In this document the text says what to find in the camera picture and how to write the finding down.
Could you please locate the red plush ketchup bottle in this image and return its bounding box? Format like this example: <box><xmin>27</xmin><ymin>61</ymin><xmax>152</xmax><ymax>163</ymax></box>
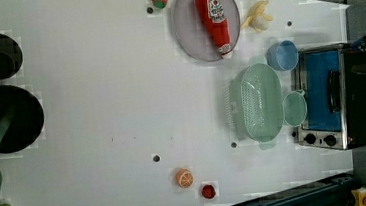
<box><xmin>194</xmin><ymin>0</ymin><xmax>233</xmax><ymax>59</ymax></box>

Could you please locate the grey round plate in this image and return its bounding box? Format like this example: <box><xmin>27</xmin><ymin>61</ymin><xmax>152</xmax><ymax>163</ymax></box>
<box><xmin>172</xmin><ymin>0</ymin><xmax>241</xmax><ymax>62</ymax></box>

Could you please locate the blue plastic cup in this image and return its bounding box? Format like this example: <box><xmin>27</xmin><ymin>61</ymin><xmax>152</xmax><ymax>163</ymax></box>
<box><xmin>266</xmin><ymin>40</ymin><xmax>299</xmax><ymax>71</ymax></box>

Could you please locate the yellow emergency stop button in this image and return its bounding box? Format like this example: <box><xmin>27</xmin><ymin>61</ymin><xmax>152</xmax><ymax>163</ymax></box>
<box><xmin>351</xmin><ymin>187</ymin><xmax>366</xmax><ymax>206</ymax></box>

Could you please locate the blue metal frame rail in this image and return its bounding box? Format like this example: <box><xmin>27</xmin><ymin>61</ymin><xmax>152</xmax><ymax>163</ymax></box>
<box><xmin>232</xmin><ymin>173</ymin><xmax>360</xmax><ymax>206</ymax></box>

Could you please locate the small red toy strawberry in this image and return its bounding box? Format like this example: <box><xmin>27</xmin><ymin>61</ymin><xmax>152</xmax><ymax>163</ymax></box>
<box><xmin>202</xmin><ymin>184</ymin><xmax>216</xmax><ymax>199</ymax></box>

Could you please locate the plush peeled banana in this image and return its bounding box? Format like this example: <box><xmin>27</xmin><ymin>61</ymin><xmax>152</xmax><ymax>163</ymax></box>
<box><xmin>241</xmin><ymin>0</ymin><xmax>273</xmax><ymax>33</ymax></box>

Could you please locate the toy orange half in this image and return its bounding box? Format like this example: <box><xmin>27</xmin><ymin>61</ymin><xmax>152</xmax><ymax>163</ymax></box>
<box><xmin>175</xmin><ymin>168</ymin><xmax>194</xmax><ymax>188</ymax></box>

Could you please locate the green plastic cup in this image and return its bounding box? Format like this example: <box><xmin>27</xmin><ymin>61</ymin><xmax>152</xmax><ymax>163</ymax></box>
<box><xmin>282</xmin><ymin>90</ymin><xmax>307</xmax><ymax>127</ymax></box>

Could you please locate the silver toaster oven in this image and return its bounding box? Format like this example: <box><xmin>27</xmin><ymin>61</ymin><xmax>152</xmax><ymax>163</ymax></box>
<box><xmin>292</xmin><ymin>44</ymin><xmax>366</xmax><ymax>150</ymax></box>

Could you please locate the mint green plastic strainer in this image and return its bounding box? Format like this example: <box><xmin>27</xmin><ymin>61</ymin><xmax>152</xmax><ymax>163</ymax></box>
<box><xmin>227</xmin><ymin>56</ymin><xmax>284</xmax><ymax>150</ymax></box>

